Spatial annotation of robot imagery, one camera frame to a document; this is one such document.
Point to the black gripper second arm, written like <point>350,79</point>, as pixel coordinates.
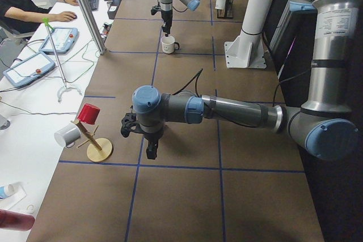
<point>152,138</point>

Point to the person forearm near mouse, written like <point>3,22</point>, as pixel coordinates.
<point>26,16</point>

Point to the red bottle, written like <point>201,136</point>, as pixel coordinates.
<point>16,221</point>

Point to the person left hand on keyboard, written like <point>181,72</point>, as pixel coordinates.
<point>72,2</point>

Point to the red cup on stand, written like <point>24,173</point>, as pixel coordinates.
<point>88,114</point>

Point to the aluminium frame post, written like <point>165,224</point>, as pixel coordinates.
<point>92,26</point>

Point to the person right hand on mouse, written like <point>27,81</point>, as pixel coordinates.
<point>66,16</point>

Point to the grabber stick with green handle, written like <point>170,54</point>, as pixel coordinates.
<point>65,87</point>

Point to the black gripper first arm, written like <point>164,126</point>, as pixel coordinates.
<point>167,18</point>

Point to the wooden mug tree stand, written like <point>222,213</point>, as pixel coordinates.
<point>98,149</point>

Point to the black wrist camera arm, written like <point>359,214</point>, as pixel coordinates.
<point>155,9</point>
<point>130,124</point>

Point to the grey white cup on stand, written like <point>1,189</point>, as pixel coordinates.
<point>67,136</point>

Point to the teach pendant far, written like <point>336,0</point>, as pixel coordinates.
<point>63,38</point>

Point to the white mug with black handle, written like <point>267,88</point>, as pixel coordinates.
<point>169,44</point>

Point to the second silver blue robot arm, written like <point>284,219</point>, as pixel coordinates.
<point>319,125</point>

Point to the black wire dish rack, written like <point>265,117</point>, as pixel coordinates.
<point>224,9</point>

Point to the teach pendant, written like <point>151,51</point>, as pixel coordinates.
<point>29,70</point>
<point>63,38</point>

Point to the teach pendant near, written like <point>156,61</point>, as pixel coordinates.
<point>29,70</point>

